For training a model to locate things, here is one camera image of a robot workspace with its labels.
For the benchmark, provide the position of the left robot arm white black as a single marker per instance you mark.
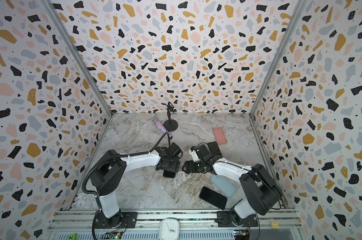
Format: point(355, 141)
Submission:
point(103, 178)

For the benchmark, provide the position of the black phone stand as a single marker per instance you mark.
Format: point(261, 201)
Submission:
point(170, 124)

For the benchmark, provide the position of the white square clock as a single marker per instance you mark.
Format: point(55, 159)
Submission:
point(169, 229)

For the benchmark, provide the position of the yellow sticker tag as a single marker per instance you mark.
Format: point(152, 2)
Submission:
point(275, 225)

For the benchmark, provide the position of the light blue phone case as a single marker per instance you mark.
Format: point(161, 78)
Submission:
point(223, 185)

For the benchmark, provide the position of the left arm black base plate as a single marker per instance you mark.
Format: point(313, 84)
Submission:
point(122, 220)

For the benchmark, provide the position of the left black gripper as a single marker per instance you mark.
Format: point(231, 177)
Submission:
point(175, 167)

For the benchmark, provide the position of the pink phone case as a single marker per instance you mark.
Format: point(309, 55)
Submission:
point(220, 136)

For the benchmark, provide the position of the black phone near front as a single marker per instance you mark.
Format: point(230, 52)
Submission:
point(213, 198)

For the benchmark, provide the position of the right circuit board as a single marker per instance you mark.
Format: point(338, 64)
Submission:
point(242, 234)

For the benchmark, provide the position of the purple glitter tube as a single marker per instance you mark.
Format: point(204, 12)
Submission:
point(159, 125)

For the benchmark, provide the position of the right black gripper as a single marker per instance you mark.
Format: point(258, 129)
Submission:
point(193, 166)

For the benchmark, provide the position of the black phone case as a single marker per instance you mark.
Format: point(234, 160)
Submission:
point(214, 149)
point(169, 175)

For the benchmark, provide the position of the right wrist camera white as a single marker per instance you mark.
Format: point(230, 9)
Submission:
point(195, 153)

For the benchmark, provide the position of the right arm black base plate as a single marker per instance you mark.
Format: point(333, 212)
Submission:
point(226, 219)

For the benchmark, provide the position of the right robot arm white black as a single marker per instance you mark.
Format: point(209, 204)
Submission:
point(261, 190)

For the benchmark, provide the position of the circuit board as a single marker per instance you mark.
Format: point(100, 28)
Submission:
point(242, 234)
point(114, 235)

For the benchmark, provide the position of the left circuit board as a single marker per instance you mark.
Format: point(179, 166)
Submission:
point(114, 235)

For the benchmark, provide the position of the green label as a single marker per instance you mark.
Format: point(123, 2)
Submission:
point(72, 237)

